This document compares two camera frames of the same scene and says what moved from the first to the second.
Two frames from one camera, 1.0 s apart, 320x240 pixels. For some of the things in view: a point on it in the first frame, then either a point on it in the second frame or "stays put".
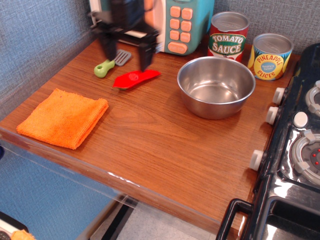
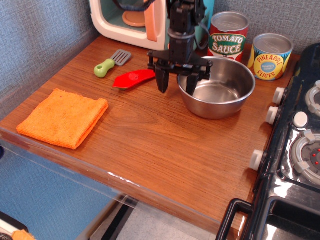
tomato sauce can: x=228 y=33 stays put
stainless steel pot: x=215 y=87 stays put
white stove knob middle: x=271 y=114 stays put
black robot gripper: x=124 y=16 → x=180 y=56
